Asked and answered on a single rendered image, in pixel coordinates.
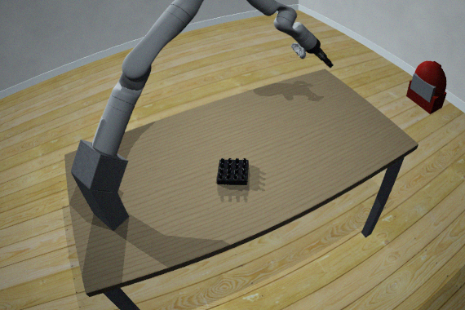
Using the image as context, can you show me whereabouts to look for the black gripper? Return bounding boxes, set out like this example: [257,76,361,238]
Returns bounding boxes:
[306,39,333,68]

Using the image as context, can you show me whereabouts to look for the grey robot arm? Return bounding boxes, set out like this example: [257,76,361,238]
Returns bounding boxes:
[92,0,317,156]

